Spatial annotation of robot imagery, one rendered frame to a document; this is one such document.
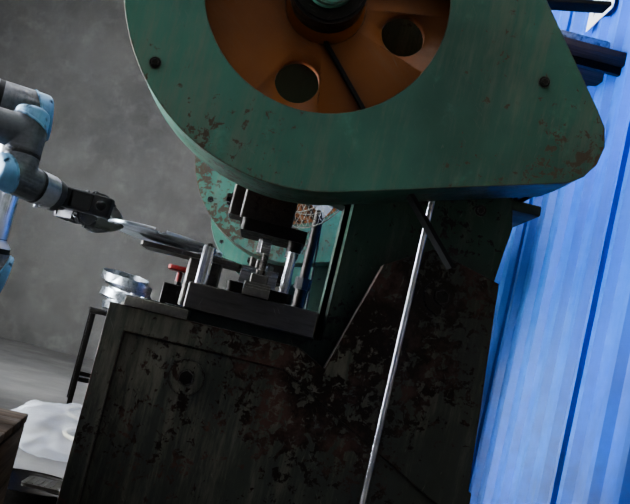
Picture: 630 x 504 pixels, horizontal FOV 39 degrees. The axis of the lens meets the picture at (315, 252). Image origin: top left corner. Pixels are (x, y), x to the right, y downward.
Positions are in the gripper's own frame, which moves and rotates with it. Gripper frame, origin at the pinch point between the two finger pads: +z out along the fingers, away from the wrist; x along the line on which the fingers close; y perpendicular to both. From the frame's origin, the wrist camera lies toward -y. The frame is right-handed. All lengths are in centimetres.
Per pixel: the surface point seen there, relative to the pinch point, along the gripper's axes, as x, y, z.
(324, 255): -30, 42, 143
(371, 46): -47, -55, 1
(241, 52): -37, -34, -14
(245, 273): 2.5, -23.1, 21.2
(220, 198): -40, 79, 115
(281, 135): -21, -49, -11
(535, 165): -30, -89, 20
